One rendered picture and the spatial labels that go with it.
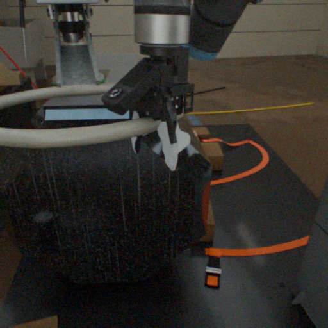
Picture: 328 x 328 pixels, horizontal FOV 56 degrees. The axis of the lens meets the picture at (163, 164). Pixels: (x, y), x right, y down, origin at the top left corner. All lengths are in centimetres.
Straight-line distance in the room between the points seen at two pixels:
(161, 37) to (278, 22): 689
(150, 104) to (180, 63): 9
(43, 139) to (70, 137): 4
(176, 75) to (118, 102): 13
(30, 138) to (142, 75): 20
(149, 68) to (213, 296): 118
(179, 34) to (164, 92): 9
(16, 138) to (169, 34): 29
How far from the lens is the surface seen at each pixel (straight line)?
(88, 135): 51
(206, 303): 149
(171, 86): 53
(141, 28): 51
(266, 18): 722
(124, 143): 105
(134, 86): 50
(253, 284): 160
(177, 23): 51
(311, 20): 778
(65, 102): 116
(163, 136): 53
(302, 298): 157
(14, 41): 421
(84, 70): 110
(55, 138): 52
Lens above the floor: 121
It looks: 29 degrees down
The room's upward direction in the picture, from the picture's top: straight up
